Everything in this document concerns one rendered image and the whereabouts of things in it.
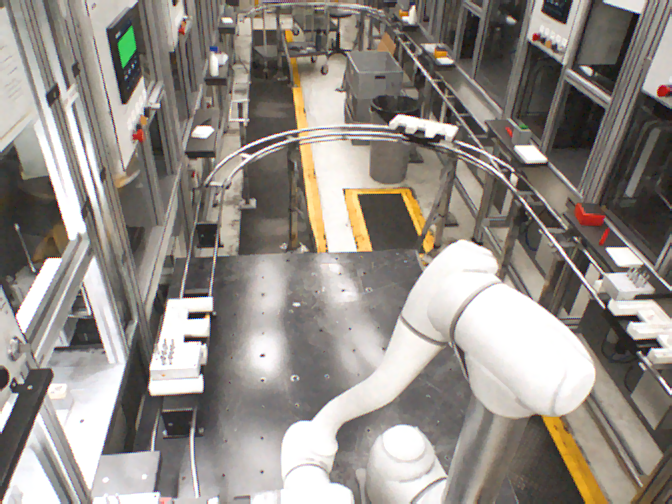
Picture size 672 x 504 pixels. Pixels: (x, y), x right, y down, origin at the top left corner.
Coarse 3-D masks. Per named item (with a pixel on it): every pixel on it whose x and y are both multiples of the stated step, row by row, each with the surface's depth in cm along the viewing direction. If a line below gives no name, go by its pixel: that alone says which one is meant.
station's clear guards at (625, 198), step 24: (648, 96) 201; (648, 120) 195; (624, 144) 208; (648, 144) 195; (624, 168) 209; (648, 168) 195; (624, 192) 209; (648, 192) 196; (624, 216) 209; (648, 216) 196; (648, 240) 197
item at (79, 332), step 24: (72, 48) 117; (96, 144) 130; (120, 240) 148; (72, 312) 154; (72, 336) 153; (96, 336) 151; (144, 336) 171; (144, 360) 173; (144, 384) 180; (120, 432) 170
